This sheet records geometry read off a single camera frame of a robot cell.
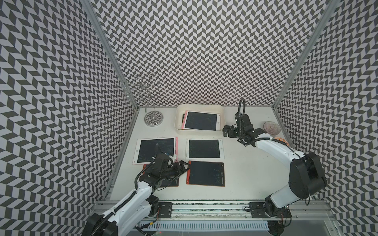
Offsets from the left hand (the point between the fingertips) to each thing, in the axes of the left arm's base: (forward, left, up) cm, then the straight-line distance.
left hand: (187, 170), depth 81 cm
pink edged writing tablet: (+16, +28, -4) cm, 32 cm away
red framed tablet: (0, -10, -4) cm, 11 cm away
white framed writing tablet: (+16, -10, -6) cm, 20 cm away
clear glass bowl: (+30, -58, -3) cm, 66 cm away
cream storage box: (+51, -19, -3) cm, 54 cm away
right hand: (+21, -26, +6) cm, 34 cm away
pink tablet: (+39, -7, -3) cm, 39 cm away
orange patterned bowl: (+20, -61, -1) cm, 64 cm away
